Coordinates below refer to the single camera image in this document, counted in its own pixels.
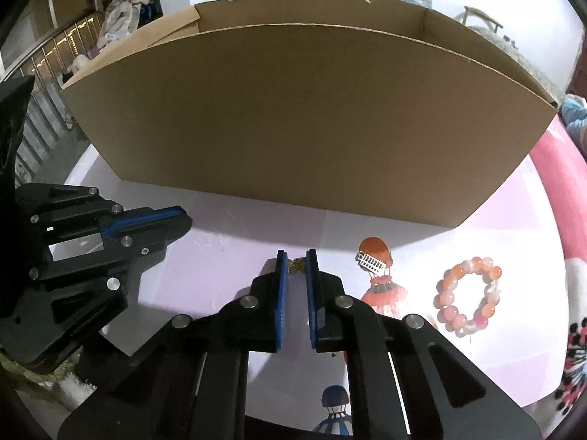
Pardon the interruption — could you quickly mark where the pink bead bracelet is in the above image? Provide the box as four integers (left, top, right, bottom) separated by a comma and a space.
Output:
433, 256, 503, 336

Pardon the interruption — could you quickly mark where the pink flower blanket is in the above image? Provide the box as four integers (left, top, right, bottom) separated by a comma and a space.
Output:
527, 114, 587, 427

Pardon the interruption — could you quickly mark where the blue floral blanket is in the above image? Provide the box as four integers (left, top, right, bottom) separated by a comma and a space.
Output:
562, 94, 587, 157

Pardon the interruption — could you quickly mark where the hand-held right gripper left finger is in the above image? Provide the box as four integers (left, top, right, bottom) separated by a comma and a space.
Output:
57, 249, 289, 440

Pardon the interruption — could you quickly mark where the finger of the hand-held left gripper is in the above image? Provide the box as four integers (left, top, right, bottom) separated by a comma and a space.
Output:
0, 221, 193, 372
17, 183, 190, 245

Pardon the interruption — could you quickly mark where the metal railing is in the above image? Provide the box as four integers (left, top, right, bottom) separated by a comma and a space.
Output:
0, 11, 106, 184

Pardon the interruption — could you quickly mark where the green fluffy rug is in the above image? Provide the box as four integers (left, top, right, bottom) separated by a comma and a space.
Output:
0, 353, 98, 405

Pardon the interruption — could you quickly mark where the brown cardboard box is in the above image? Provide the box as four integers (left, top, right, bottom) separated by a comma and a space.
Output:
59, 0, 559, 231

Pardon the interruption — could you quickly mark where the wooden chair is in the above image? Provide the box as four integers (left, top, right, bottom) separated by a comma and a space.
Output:
456, 5, 503, 33

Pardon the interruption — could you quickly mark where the pile of clothes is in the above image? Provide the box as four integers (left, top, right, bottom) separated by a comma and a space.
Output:
96, 0, 159, 49

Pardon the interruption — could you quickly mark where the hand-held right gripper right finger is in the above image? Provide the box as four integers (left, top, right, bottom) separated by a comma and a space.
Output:
305, 247, 543, 440

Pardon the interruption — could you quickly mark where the green patterned blanket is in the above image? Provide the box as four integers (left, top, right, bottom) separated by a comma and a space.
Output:
472, 24, 560, 99

